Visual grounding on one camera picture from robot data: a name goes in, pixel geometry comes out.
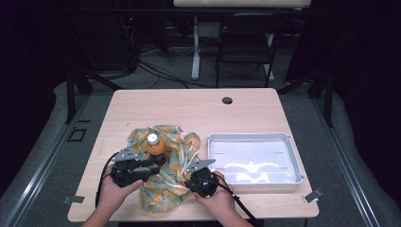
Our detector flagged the orange juice bottle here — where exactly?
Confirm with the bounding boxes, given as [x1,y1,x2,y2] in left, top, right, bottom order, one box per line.
[143,132,167,157]

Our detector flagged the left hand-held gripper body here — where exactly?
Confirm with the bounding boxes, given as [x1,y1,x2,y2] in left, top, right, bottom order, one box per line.
[110,146,162,188]

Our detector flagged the black folding chair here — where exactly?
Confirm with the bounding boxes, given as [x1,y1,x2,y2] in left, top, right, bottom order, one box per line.
[215,12,287,89]

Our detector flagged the person's right hand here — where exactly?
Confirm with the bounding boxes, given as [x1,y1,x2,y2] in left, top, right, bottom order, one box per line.
[192,170,236,216]

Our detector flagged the white desk leg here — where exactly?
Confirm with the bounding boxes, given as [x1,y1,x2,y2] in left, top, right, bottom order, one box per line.
[191,15,201,80]

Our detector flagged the grey tape piece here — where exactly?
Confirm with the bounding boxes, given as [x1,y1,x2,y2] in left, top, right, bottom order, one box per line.
[302,188,324,203]
[61,195,85,205]

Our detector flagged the person's left hand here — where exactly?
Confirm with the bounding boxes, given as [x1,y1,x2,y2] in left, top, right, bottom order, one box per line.
[99,166,145,211]

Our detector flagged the white metal tray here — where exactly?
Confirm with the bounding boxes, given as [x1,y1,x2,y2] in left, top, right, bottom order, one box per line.
[206,131,305,190]

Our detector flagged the fruit print fabric bag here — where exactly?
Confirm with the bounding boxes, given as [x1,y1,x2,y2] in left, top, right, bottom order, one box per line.
[127,124,202,214]

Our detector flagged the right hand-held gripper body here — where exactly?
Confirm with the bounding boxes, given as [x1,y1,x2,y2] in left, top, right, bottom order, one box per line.
[184,158,219,199]

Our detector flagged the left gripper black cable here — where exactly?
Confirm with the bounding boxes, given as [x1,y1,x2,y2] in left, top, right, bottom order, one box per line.
[95,152,122,209]

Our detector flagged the aluminium floor rail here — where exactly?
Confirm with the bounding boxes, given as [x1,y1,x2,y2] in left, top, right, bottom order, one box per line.
[310,94,384,227]
[0,94,91,227]

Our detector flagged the black floor cable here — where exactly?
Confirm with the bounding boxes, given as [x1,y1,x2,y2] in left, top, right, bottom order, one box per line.
[136,60,216,90]

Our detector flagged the black metal stand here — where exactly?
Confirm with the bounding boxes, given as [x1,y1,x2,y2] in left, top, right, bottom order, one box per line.
[277,67,335,129]
[64,67,124,126]

